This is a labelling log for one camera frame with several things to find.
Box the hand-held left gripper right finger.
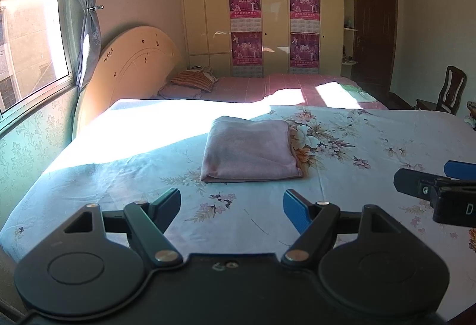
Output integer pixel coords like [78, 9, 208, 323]
[281, 190, 402, 268]

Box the pink sweater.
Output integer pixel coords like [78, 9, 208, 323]
[201, 116, 305, 183]

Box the pink checked bedspread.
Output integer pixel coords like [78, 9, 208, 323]
[151, 73, 389, 110]

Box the white figurine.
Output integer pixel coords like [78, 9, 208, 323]
[464, 101, 476, 130]

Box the floral bed sheet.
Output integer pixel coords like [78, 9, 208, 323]
[0, 99, 476, 322]

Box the purple wall calendar poster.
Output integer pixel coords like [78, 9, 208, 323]
[228, 0, 261, 32]
[290, 32, 320, 73]
[231, 31, 263, 77]
[289, 0, 320, 32]

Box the cream corner shelf unit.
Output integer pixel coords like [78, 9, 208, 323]
[341, 0, 359, 78]

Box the cream bed headboard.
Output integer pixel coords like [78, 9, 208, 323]
[72, 25, 183, 140]

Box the dark wooden door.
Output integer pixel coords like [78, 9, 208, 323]
[353, 0, 398, 102]

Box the orange striped pillow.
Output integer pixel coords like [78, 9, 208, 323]
[171, 70, 215, 91]

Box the window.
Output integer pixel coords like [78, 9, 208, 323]
[0, 0, 73, 113]

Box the dark wooden chair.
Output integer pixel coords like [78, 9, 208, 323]
[416, 65, 468, 115]

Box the pink pillow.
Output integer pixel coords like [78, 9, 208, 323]
[158, 83, 203, 99]

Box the white patterned pillow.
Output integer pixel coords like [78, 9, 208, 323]
[190, 65, 220, 82]

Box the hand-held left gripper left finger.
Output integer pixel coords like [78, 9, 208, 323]
[63, 188, 184, 268]

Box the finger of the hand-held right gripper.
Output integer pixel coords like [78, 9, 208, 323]
[393, 168, 452, 206]
[444, 160, 476, 180]

